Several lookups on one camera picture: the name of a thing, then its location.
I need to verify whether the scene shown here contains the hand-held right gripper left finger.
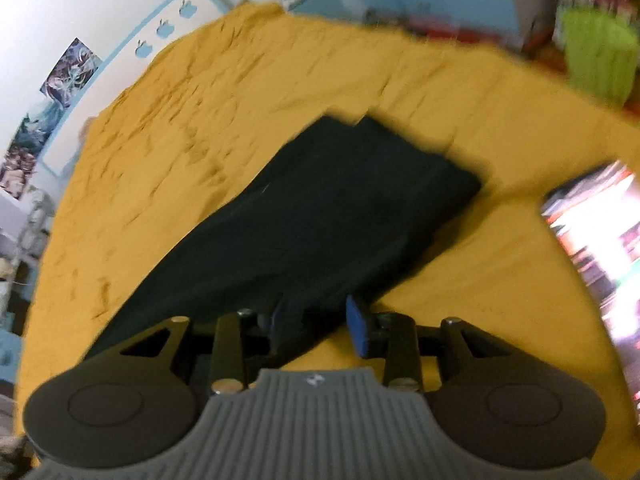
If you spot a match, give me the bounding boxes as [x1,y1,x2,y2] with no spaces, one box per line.
[117,305,291,396]

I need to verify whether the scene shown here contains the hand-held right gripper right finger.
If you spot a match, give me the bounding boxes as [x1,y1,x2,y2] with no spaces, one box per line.
[346,296,506,394]

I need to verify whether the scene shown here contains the black pants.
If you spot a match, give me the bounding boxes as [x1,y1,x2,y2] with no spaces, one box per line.
[85,115,483,361]

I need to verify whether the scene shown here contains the mustard yellow blanket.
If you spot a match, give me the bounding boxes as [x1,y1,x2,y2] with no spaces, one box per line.
[17,2,640,463]

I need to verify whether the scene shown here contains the glossy colourful panel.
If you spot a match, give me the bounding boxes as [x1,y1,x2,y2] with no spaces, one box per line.
[540,160,640,428]

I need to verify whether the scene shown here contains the grey shelf rack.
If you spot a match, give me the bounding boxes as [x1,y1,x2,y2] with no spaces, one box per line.
[0,187,55,311]

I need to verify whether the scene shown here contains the light blue box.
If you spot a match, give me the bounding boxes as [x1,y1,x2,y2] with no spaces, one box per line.
[0,330,24,387]

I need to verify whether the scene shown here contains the green cloth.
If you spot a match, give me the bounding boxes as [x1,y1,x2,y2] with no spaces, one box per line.
[559,6,640,107]

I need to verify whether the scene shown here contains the wall poster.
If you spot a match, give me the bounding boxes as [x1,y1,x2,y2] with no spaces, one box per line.
[0,132,42,202]
[19,97,67,150]
[40,37,104,109]

